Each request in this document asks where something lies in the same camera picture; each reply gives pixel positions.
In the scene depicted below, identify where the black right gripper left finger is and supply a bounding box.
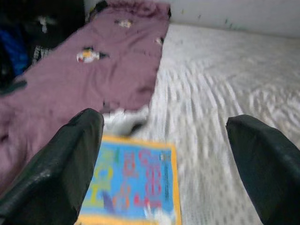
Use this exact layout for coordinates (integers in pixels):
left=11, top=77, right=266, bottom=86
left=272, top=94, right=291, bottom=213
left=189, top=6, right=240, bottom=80
left=0, top=107, right=105, bottom=225

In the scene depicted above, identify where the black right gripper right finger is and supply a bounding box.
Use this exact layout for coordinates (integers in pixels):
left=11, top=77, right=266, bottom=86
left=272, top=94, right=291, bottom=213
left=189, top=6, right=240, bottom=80
left=225, top=114, right=300, bottom=225

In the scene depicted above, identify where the colourful children's book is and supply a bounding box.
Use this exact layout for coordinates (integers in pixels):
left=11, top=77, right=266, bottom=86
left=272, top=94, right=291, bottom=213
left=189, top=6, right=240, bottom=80
left=76, top=134, right=183, bottom=225

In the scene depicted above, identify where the white sock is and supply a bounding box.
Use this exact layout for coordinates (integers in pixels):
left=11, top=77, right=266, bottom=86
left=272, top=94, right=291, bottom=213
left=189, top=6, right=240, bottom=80
left=102, top=106, right=150, bottom=137

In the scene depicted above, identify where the white quilted mattress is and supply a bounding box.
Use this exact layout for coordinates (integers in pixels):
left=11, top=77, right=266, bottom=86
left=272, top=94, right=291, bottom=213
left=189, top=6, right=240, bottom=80
left=100, top=22, right=300, bottom=225

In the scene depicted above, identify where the pink cartoon mouse blanket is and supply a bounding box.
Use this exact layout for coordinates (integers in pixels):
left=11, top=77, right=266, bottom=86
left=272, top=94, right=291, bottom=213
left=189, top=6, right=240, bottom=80
left=0, top=0, right=172, bottom=195

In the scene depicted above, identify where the black bag dotted white print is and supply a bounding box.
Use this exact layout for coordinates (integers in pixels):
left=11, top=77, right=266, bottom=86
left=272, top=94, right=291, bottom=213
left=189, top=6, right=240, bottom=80
left=28, top=35, right=62, bottom=69

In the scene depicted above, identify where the blue cloth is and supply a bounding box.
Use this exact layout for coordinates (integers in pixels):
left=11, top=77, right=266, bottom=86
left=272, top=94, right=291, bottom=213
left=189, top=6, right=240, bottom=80
left=0, top=27, right=30, bottom=78

